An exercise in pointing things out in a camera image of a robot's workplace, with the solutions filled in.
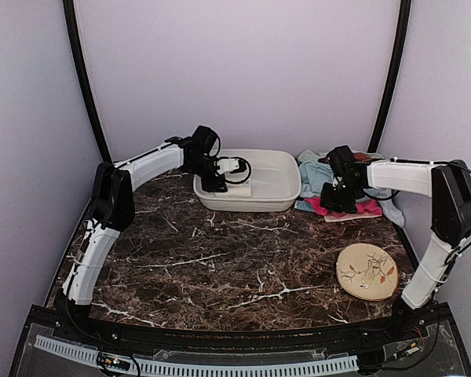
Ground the black front rail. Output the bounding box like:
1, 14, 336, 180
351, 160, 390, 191
38, 304, 451, 355

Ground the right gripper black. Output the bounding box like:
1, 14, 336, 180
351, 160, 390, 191
321, 179, 363, 212

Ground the light blue towel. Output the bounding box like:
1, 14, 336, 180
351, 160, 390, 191
299, 161, 405, 227

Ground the right black frame post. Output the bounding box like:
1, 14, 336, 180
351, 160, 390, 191
367, 0, 412, 153

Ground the white slotted cable duct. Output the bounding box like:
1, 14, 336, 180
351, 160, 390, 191
33, 335, 360, 376

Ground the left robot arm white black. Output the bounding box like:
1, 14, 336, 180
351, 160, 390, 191
54, 126, 225, 342

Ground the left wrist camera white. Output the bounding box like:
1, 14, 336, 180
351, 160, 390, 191
216, 157, 247, 175

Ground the white plastic basin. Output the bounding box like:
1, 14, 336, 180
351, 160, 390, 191
193, 149, 301, 212

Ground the round floral wooden plate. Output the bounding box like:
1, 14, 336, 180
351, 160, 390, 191
335, 243, 399, 302

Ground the left black frame post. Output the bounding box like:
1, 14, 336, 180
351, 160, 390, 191
62, 0, 111, 163

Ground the white embroidered towel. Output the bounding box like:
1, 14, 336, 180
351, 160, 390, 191
225, 184, 251, 198

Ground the pink towel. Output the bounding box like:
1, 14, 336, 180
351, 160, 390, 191
294, 196, 383, 223

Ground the left camera black cable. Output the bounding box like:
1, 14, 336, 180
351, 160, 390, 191
210, 156, 253, 186

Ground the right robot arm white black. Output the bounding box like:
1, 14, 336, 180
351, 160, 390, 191
320, 145, 471, 310

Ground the dark red towel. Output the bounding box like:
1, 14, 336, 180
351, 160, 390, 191
317, 152, 378, 164

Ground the black frame post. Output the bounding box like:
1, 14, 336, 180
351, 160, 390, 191
367, 0, 412, 153
62, 0, 111, 163

